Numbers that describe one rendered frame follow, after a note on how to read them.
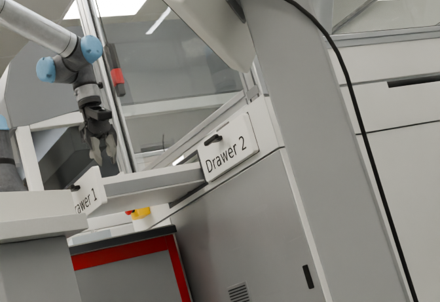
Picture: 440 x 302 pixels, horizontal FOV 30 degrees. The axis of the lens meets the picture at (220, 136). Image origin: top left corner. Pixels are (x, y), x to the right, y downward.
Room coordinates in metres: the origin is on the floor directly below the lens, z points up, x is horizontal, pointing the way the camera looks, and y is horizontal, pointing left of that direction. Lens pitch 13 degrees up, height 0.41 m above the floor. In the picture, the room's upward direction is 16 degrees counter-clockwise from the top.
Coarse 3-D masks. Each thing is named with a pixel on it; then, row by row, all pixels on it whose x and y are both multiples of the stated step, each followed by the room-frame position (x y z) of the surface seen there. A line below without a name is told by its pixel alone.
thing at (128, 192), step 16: (112, 176) 2.25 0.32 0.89; (128, 176) 2.28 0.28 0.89; (144, 176) 2.30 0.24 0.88; (160, 176) 2.32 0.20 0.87; (176, 176) 2.35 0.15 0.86; (192, 176) 2.38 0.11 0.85; (112, 192) 2.24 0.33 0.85; (128, 192) 2.27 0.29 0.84; (144, 192) 2.30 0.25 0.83; (160, 192) 2.37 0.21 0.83; (176, 192) 2.45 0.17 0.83; (112, 208) 2.41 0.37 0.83; (128, 208) 2.49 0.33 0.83
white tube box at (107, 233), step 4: (96, 232) 2.54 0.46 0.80; (100, 232) 2.55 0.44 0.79; (104, 232) 2.55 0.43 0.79; (108, 232) 2.55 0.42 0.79; (76, 236) 2.52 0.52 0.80; (80, 236) 2.52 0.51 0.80; (84, 236) 2.53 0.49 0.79; (88, 236) 2.53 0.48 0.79; (92, 236) 2.54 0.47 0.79; (96, 236) 2.54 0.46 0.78; (100, 236) 2.54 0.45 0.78; (104, 236) 2.55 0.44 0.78; (108, 236) 2.55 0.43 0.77; (72, 240) 2.51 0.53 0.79; (76, 240) 2.52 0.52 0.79; (80, 240) 2.52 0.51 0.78; (84, 240) 2.53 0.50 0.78; (88, 240) 2.53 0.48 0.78; (92, 240) 2.53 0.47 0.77; (72, 244) 2.53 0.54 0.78
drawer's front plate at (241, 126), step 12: (240, 120) 2.12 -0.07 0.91; (216, 132) 2.24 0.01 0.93; (228, 132) 2.18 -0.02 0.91; (240, 132) 2.13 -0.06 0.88; (252, 132) 2.11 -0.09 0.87; (216, 144) 2.25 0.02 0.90; (228, 144) 2.20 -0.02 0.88; (240, 144) 2.14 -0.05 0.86; (252, 144) 2.10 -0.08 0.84; (204, 156) 2.32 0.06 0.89; (216, 156) 2.27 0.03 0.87; (228, 156) 2.21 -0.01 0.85; (240, 156) 2.16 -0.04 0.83; (204, 168) 2.34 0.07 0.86; (216, 168) 2.28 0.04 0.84; (228, 168) 2.23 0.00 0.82
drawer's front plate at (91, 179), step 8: (96, 168) 2.21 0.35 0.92; (88, 176) 2.25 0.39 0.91; (96, 176) 2.21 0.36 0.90; (80, 184) 2.32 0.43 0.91; (88, 184) 2.26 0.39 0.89; (96, 184) 2.21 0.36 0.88; (72, 192) 2.39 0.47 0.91; (80, 192) 2.33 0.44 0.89; (88, 192) 2.27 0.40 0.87; (96, 192) 2.22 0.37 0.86; (104, 192) 2.21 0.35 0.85; (80, 200) 2.34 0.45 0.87; (88, 200) 2.29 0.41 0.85; (96, 200) 2.24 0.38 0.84; (104, 200) 2.21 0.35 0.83; (80, 208) 2.36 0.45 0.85; (88, 208) 2.30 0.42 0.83; (96, 208) 2.25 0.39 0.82; (88, 216) 2.34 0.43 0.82
